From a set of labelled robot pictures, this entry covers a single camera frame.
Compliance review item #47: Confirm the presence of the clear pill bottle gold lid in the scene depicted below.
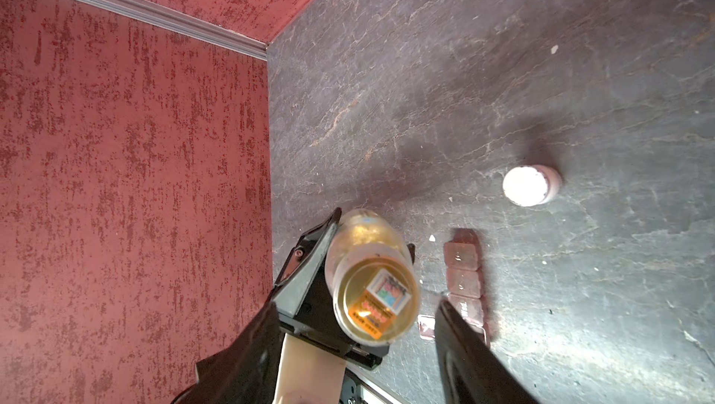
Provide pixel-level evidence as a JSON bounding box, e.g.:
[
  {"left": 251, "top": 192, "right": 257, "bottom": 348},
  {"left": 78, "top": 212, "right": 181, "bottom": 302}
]
[{"left": 325, "top": 209, "right": 421, "bottom": 347}]

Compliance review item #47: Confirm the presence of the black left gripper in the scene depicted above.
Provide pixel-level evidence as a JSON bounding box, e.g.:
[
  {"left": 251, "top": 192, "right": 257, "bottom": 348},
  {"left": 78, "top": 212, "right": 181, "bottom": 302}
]
[{"left": 272, "top": 208, "right": 416, "bottom": 403}]

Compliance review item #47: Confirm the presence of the small white pill bottle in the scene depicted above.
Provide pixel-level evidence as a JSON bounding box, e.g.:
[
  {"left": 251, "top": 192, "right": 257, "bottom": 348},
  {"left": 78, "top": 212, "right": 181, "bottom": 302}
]
[{"left": 502, "top": 165, "right": 562, "bottom": 208}]

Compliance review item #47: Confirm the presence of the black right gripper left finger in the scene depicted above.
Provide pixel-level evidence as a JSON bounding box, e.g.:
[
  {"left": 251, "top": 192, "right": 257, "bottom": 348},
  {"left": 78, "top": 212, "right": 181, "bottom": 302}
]
[{"left": 173, "top": 302, "right": 281, "bottom": 404}]

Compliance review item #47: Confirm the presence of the red weekly pill organizer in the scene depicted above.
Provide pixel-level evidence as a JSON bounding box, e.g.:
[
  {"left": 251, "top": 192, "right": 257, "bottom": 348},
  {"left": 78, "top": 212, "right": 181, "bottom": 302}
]
[{"left": 416, "top": 228, "right": 490, "bottom": 346}]

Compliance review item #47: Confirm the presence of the aluminium corner post left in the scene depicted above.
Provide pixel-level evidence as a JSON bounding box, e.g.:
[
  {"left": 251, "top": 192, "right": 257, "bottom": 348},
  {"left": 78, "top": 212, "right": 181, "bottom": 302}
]
[{"left": 74, "top": 0, "right": 267, "bottom": 61}]

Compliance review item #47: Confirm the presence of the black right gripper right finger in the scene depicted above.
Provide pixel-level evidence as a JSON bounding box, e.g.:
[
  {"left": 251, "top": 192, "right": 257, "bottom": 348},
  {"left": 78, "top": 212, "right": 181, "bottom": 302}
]
[{"left": 435, "top": 299, "right": 536, "bottom": 404}]

